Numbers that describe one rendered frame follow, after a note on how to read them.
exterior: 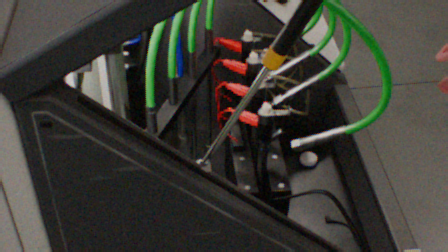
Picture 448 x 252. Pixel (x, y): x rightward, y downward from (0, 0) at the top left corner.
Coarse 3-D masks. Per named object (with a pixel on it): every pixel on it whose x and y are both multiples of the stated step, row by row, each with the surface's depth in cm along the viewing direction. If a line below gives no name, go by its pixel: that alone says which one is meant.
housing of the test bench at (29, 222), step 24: (0, 0) 60; (0, 24) 57; (0, 48) 54; (0, 96) 56; (0, 120) 57; (0, 144) 59; (0, 168) 61; (24, 168) 62; (0, 192) 64; (24, 192) 64; (0, 216) 66; (24, 216) 66; (0, 240) 69; (24, 240) 69; (48, 240) 71
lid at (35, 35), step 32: (32, 0) 59; (64, 0) 55; (96, 0) 51; (128, 0) 49; (160, 0) 49; (192, 0) 49; (32, 32) 54; (64, 32) 50; (96, 32) 50; (128, 32) 50; (0, 64) 53; (32, 64) 51; (64, 64) 52
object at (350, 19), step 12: (324, 0) 80; (336, 12) 81; (348, 12) 81; (348, 24) 81; (360, 24) 81; (156, 36) 92; (360, 36) 82; (372, 36) 82; (156, 48) 94; (372, 48) 82; (384, 60) 83; (384, 72) 84; (384, 84) 86; (384, 96) 87; (384, 108) 88; (360, 120) 92; (372, 120) 90; (348, 132) 93
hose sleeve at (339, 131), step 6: (342, 126) 93; (324, 132) 95; (330, 132) 94; (336, 132) 93; (342, 132) 93; (306, 138) 97; (312, 138) 96; (318, 138) 95; (324, 138) 95; (330, 138) 94; (336, 138) 94; (300, 144) 97; (306, 144) 97; (312, 144) 96; (318, 144) 96
